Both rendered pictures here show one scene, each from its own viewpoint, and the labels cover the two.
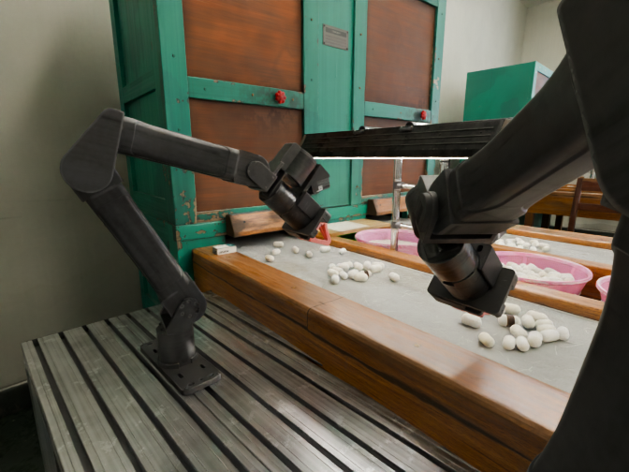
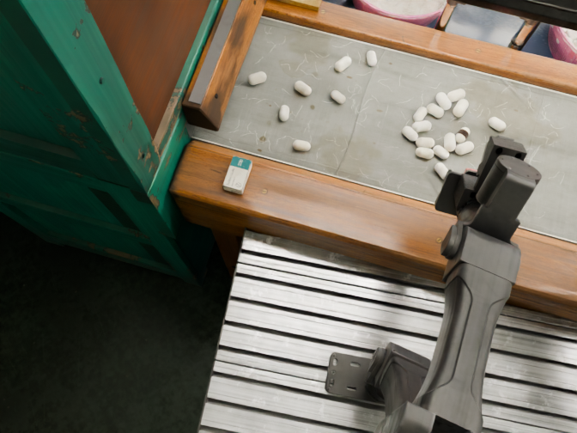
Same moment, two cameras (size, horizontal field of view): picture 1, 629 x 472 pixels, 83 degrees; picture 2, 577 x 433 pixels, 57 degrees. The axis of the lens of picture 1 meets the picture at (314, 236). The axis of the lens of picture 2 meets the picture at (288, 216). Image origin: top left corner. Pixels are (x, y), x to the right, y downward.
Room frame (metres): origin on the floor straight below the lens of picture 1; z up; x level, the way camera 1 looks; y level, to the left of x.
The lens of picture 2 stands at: (0.68, 0.41, 1.64)
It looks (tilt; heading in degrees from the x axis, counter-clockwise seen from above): 72 degrees down; 322
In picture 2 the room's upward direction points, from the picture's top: 3 degrees clockwise
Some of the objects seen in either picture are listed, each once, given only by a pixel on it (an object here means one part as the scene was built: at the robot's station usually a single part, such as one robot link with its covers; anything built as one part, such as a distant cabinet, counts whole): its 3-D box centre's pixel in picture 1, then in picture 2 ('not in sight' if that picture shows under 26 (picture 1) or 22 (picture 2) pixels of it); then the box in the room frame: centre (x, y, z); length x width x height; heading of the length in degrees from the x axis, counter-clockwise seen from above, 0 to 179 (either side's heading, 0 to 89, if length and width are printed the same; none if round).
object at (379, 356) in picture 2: (178, 308); (396, 375); (0.60, 0.24, 0.77); 0.09 x 0.06 x 0.06; 31
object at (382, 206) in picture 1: (393, 204); not in sight; (1.65, -0.37, 0.83); 0.30 x 0.06 x 0.07; 129
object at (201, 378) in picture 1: (176, 344); (388, 382); (0.59, 0.25, 0.71); 0.20 x 0.07 x 0.08; 44
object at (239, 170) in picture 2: (224, 249); (237, 174); (1.02, 0.27, 0.77); 0.06 x 0.04 x 0.02; 129
